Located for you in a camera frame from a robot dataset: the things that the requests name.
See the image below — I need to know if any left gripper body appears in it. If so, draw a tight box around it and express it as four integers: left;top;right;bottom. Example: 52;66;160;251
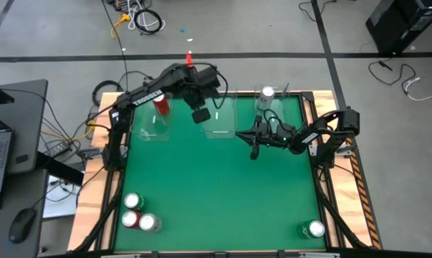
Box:
185;87;212;125

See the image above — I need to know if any green table mat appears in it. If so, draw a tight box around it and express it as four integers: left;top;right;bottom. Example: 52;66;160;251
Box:
113;95;327;252

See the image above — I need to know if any yellow black hazard tape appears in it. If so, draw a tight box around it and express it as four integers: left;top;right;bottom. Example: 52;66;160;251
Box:
345;138;383;250

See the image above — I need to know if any green soda can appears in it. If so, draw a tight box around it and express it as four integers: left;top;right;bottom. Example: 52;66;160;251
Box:
296;219;326;240
123;192;146;211

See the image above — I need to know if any black computer mouse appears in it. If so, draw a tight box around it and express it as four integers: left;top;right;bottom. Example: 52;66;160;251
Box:
8;207;37;245

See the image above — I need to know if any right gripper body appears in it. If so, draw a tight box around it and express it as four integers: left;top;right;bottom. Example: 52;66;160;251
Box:
249;114;297;161

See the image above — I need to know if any clear plastic bin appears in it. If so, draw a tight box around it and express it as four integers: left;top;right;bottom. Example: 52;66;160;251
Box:
130;92;173;142
201;84;239;140
254;82;298;140

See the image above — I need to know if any white cable bundle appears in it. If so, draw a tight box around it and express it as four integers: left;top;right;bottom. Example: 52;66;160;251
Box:
125;0;166;32

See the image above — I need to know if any white floor cable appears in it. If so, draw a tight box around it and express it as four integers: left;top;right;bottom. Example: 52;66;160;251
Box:
403;77;432;102

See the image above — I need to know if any silver soda can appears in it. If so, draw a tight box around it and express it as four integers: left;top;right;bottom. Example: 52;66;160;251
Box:
256;85;276;111
139;213;163;234

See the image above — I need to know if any yellow cable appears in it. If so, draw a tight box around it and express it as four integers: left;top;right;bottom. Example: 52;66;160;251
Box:
110;13;131;39

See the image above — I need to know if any black computer tower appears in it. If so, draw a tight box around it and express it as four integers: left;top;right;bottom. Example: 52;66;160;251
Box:
365;0;432;55

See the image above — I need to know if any white paper sheet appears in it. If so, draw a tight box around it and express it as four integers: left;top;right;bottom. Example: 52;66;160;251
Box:
42;174;82;219

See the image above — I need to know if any grey desk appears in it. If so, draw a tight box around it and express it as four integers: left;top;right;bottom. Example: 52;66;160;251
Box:
0;78;50;258

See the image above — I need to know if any black coiled cable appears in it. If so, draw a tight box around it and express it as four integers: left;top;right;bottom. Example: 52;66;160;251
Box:
92;80;125;108
133;7;165;36

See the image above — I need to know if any black table frame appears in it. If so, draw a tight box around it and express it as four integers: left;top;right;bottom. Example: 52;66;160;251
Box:
67;91;383;258

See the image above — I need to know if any red soda can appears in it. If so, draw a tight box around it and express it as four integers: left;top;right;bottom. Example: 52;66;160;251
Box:
121;210;142;229
152;93;172;116

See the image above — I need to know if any black power adapter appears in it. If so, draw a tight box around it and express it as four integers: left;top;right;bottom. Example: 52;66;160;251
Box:
52;141;72;153

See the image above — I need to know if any black floor cable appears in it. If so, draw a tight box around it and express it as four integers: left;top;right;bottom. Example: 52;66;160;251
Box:
368;59;417;95

